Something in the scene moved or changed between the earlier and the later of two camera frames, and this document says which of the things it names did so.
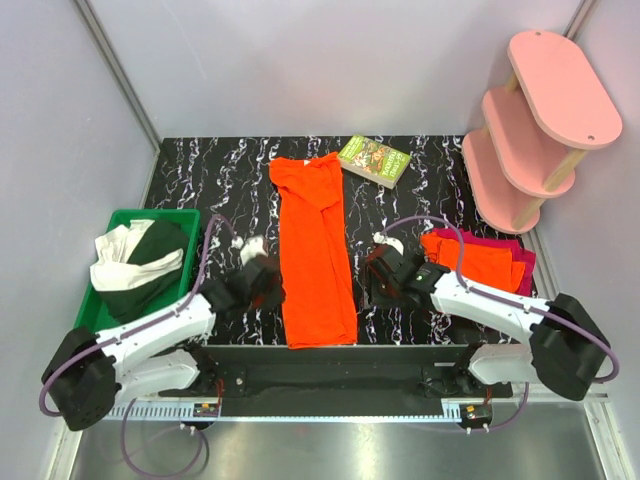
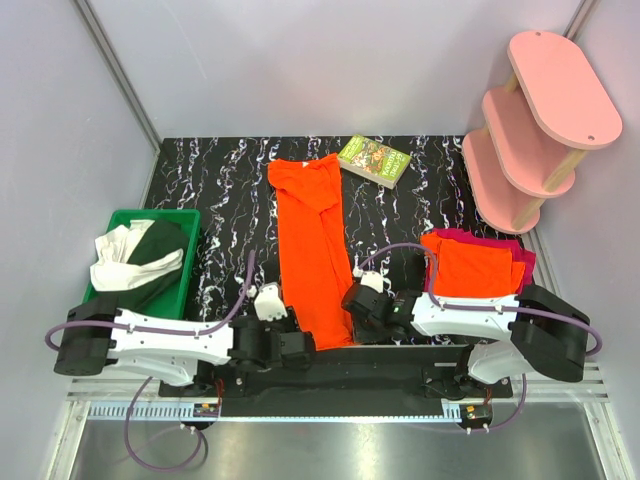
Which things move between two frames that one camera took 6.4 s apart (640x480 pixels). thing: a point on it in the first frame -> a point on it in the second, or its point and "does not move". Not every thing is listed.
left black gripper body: [272, 297] -> [285, 325]
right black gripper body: [382, 293] -> [368, 331]
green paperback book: [377, 163] does not move
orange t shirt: [318, 278] does not move
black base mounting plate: [336, 380] does not move
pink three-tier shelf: [538, 129] does not move
